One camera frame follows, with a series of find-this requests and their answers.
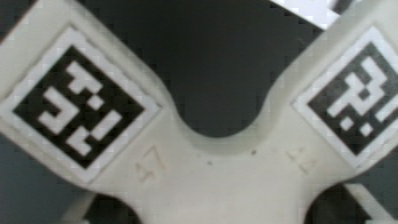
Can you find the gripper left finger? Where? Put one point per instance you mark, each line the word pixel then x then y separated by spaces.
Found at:
pixel 99 209

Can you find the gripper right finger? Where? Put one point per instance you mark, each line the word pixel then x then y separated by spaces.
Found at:
pixel 347 206

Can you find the white cross-shaped table base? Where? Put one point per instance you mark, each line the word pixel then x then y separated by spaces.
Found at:
pixel 90 116

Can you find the white marker sheet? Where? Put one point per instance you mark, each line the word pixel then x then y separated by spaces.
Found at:
pixel 319 11

